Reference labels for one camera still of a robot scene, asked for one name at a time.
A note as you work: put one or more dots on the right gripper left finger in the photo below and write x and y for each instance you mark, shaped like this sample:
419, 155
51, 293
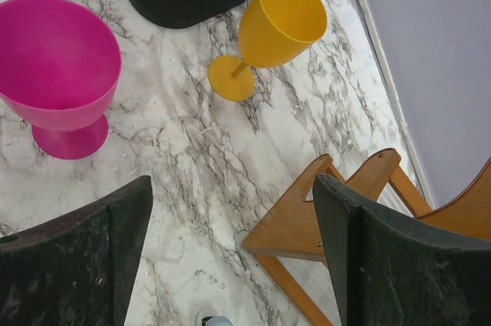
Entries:
80, 268

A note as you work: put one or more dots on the pink wine glass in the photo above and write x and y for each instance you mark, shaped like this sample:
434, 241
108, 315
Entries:
60, 65

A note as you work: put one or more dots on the yellow wine glass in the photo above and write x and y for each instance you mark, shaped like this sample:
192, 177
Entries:
271, 34

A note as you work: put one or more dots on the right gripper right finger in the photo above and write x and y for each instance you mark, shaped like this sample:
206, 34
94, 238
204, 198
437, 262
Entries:
387, 268

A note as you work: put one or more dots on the wooden dish rack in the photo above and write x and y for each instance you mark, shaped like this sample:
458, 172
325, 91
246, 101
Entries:
290, 228

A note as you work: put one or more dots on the light blue eraser block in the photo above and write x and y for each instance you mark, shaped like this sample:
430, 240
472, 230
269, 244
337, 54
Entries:
209, 316

